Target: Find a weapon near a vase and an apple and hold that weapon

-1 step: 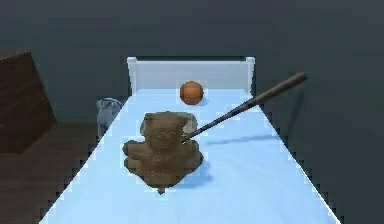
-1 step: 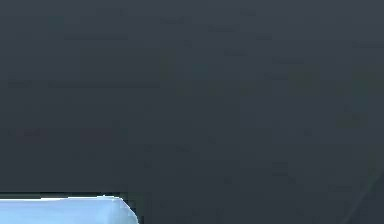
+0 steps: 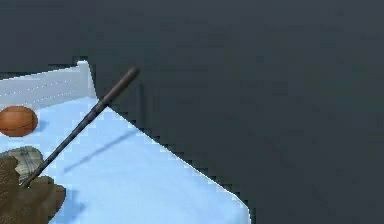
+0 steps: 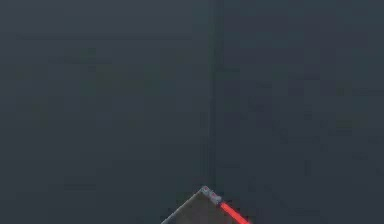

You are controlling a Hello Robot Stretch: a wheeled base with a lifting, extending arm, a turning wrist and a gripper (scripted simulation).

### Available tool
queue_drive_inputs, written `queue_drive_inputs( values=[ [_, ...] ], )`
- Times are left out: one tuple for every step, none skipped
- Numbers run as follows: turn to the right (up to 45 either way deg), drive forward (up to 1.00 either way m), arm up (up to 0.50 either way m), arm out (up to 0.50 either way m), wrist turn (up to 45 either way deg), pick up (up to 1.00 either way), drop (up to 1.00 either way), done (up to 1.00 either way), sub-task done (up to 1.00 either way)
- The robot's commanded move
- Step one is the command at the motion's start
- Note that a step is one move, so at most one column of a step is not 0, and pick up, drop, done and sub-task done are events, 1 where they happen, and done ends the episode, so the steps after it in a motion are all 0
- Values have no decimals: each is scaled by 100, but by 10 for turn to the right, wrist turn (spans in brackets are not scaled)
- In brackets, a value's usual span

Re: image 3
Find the grey checked round cushion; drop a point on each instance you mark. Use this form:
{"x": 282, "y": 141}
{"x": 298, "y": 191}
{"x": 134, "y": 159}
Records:
{"x": 28, "y": 160}

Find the bed with light blue sheet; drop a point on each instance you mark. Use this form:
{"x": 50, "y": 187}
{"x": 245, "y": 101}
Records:
{"x": 133, "y": 173}

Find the brown teddy bear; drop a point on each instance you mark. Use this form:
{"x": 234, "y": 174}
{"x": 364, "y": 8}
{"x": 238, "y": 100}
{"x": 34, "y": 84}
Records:
{"x": 23, "y": 200}

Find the black baseball bat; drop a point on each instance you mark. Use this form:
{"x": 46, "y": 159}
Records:
{"x": 87, "y": 118}

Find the orange basketball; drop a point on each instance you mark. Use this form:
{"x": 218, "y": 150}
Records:
{"x": 17, "y": 121}

